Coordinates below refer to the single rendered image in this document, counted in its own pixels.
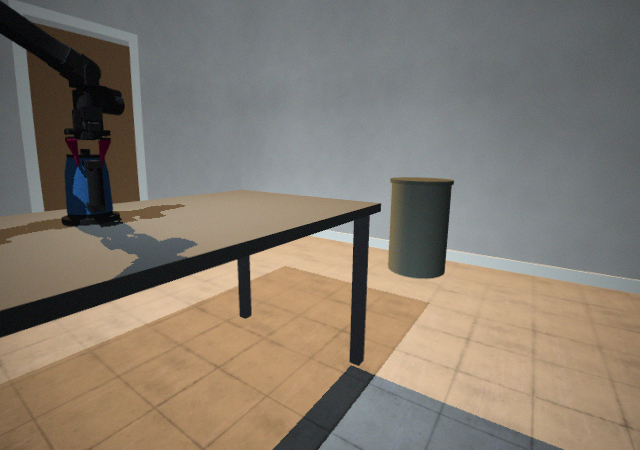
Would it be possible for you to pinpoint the dark grey round disk with central stud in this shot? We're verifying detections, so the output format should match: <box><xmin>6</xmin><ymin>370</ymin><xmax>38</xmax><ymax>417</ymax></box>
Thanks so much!
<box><xmin>61</xmin><ymin>211</ymin><xmax>120</xmax><ymax>225</ymax></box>

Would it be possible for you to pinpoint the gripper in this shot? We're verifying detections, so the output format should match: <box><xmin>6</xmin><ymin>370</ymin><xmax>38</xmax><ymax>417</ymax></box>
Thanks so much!
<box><xmin>64</xmin><ymin>128</ymin><xmax>111</xmax><ymax>166</ymax></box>

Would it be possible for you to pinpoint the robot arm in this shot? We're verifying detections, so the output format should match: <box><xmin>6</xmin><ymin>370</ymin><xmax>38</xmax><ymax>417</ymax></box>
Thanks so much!
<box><xmin>0</xmin><ymin>1</ymin><xmax>125</xmax><ymax>132</ymax></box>

